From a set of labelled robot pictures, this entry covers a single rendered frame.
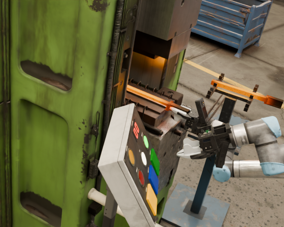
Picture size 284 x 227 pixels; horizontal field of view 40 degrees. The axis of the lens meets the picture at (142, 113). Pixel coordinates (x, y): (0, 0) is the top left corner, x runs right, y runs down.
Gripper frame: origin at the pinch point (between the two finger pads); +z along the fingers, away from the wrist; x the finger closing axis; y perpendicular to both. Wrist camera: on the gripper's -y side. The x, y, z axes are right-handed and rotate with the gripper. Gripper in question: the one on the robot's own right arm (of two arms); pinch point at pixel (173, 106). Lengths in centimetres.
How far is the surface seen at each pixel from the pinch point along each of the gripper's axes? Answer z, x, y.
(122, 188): -16, -73, -10
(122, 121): -3, -54, -19
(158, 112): 3.7, -8.0, 1.4
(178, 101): 2.7, 12.8, 3.4
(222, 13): 91, 373, 51
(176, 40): 2.6, -8.3, -34.3
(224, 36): 80, 371, 80
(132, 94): 20.8, -2.8, 1.0
